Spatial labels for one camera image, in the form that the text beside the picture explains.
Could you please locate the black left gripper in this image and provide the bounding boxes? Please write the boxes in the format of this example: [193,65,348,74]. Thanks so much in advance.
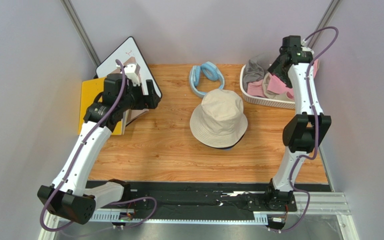
[119,79,161,112]

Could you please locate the beige bucket hat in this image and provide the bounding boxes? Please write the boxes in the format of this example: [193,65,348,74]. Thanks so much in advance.
[189,89,248,148]

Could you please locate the pink and beige reversible hat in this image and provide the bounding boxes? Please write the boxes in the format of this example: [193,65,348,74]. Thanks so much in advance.
[246,73,295,102]

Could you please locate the black bucket hat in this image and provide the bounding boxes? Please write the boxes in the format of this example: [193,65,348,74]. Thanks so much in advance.
[208,134,245,150]

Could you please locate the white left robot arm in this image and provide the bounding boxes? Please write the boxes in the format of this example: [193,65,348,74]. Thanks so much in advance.
[37,73,162,225]

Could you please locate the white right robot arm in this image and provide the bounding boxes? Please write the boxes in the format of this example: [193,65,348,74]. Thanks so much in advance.
[265,35,332,210]

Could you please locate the pink brown folder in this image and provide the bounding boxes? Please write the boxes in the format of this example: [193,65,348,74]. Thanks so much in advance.
[122,56,149,128]

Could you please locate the pink bucket hat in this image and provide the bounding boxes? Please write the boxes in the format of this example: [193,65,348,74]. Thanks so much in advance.
[264,63,318,103]

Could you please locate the grey hat in basket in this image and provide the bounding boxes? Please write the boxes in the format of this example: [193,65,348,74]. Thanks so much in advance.
[242,53,268,91]

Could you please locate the white perforated plastic basket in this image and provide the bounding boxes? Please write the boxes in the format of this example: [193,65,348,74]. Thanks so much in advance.
[239,64,296,110]

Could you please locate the yellow binder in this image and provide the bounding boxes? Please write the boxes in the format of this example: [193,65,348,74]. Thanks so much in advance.
[77,77,105,134]

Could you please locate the light blue headphones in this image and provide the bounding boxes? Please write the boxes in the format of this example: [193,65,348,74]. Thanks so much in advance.
[188,61,226,99]

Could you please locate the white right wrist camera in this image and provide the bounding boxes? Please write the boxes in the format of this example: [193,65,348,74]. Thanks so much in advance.
[301,39,315,56]

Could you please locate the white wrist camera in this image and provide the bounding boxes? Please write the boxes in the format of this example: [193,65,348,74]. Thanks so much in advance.
[123,62,142,87]
[301,39,315,56]

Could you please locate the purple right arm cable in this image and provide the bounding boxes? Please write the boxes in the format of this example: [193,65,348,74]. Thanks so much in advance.
[267,26,339,233]

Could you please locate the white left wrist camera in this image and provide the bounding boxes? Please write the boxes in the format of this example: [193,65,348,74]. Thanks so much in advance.
[123,62,142,87]

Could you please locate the white board black frame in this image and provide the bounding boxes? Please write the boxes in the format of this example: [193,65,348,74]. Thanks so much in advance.
[96,36,163,97]

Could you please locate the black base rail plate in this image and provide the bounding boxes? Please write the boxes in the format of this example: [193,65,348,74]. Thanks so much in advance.
[113,181,298,221]

